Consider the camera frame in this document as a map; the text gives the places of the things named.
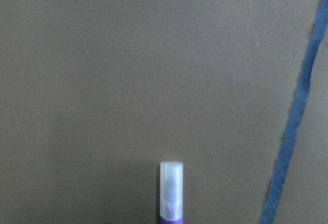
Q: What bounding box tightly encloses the purple highlighter pen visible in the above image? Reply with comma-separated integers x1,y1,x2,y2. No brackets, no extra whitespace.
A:
159,161,183,223

